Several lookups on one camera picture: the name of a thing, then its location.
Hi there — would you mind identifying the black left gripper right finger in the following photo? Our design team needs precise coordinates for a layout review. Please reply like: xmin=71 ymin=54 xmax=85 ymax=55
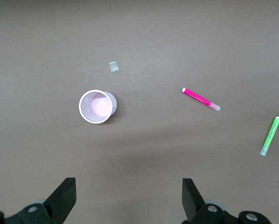
xmin=181 ymin=178 xmax=271 ymax=224

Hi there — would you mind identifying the small clear tape piece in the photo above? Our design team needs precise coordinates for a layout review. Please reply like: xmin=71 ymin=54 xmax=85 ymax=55
xmin=108 ymin=61 xmax=119 ymax=73

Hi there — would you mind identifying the pink marker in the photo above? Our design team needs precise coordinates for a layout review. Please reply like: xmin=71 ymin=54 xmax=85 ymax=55
xmin=181 ymin=87 xmax=222 ymax=112

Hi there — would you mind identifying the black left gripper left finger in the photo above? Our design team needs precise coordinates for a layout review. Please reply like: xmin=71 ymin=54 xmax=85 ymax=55
xmin=0 ymin=177 xmax=77 ymax=224

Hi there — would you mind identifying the green marker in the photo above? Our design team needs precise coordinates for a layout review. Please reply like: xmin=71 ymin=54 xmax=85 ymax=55
xmin=259 ymin=116 xmax=279 ymax=156

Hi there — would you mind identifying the translucent pink plastic cup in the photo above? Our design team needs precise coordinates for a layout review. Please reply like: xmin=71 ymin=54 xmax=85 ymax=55
xmin=78 ymin=89 xmax=118 ymax=124

